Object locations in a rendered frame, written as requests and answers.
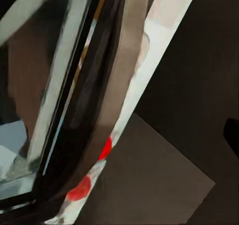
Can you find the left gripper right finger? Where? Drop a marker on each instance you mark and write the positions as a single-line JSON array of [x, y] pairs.
[[231, 134]]

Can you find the fridge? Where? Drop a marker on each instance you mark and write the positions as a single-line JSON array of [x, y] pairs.
[[190, 96]]

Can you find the microwave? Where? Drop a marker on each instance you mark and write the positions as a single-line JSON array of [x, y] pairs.
[[73, 71]]

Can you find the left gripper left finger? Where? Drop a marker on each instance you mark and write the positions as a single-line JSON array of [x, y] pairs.
[[12, 134]]

